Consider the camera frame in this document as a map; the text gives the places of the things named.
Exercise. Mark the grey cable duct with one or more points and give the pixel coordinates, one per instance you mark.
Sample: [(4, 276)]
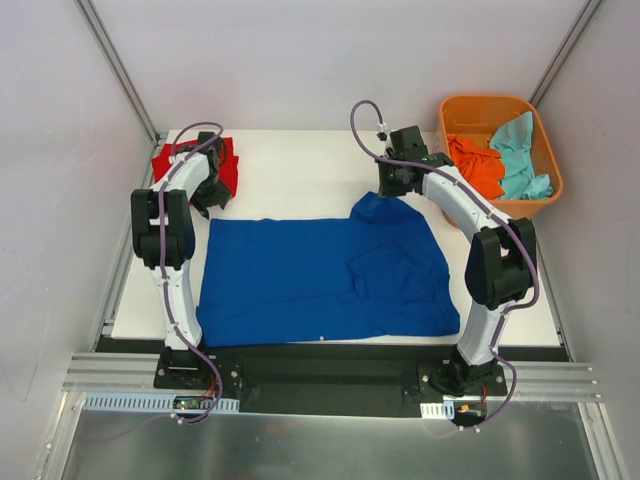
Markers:
[(438, 411), (158, 403)]

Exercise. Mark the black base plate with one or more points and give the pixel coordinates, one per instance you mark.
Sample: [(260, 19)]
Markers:
[(376, 399)]

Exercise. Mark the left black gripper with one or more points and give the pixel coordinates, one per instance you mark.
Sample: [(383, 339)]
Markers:
[(211, 195)]

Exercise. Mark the folded red t shirt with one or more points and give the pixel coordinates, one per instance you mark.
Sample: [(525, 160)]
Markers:
[(228, 170)]

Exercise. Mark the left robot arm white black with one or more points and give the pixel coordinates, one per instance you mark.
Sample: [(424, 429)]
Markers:
[(164, 239)]

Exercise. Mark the left grey cable duct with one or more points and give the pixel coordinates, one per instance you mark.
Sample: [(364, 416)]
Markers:
[(158, 403)]

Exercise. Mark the left aluminium frame post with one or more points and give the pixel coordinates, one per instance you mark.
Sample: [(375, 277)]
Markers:
[(107, 47)]

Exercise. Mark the right grey cable duct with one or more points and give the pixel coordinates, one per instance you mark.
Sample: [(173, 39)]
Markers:
[(438, 411)]

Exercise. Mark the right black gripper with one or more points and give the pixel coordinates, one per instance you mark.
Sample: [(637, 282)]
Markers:
[(391, 181)]

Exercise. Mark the orange t shirt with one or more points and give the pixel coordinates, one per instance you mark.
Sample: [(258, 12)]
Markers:
[(480, 165)]

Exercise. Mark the teal t shirt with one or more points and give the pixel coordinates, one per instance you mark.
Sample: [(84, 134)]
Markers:
[(514, 141)]

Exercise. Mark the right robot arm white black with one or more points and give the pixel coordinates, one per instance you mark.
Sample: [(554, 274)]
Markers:
[(501, 267)]

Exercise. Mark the aluminium rail front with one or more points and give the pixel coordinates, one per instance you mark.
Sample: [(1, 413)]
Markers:
[(535, 381)]

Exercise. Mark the blue t shirt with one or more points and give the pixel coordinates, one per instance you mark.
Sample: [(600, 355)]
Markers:
[(378, 272)]

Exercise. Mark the right aluminium frame post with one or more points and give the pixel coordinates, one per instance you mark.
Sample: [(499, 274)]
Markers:
[(587, 13)]

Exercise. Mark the aluminium frame post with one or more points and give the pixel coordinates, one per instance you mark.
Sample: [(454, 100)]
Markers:
[(107, 47), (587, 13)]

